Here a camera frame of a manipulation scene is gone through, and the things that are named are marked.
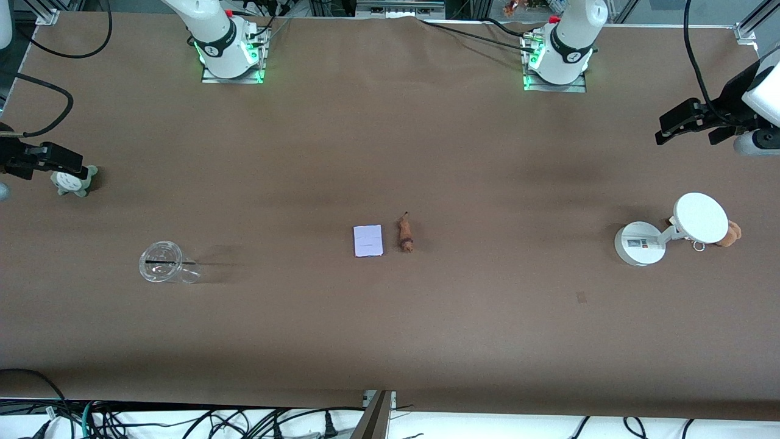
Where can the small brown lion statue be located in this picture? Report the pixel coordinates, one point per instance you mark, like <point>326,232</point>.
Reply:
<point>405,235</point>

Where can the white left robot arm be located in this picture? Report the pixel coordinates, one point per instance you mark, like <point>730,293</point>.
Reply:
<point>570,42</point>

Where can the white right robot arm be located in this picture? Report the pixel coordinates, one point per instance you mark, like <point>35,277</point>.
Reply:
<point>222,42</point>

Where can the grey Totoro plush toy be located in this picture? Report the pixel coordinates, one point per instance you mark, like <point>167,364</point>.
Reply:
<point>73,183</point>

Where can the white round desk lamp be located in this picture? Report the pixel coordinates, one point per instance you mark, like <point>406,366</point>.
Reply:
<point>701,216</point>

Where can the thin black straw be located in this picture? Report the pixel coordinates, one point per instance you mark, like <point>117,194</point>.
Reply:
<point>164,262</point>

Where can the clear plastic cup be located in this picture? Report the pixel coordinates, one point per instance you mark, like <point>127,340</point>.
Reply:
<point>155,272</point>

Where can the small orange toy figurine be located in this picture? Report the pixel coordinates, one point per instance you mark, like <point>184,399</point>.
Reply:
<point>510,7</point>

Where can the brown table cover sheet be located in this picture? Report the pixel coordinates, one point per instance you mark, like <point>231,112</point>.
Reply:
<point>390,152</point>

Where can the grey metal box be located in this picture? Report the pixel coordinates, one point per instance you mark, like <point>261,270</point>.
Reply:
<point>399,9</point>

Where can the black power plug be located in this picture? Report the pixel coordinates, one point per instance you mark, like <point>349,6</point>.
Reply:
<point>329,427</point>

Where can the grey brown support beam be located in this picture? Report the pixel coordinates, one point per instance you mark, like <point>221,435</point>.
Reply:
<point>372,424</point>

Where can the aluminium corner bracket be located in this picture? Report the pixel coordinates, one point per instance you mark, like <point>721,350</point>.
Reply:
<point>744,33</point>
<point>47,17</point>

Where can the aluminium frame extrusion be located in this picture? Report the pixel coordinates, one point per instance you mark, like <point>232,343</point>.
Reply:
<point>765,12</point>

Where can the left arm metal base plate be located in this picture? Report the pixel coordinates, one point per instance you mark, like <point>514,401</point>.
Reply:
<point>576,89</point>

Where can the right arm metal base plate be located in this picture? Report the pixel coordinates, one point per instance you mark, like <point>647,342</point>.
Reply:
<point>213,79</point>

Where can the silver table edge bracket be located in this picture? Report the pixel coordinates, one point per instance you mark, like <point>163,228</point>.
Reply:
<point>368,399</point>

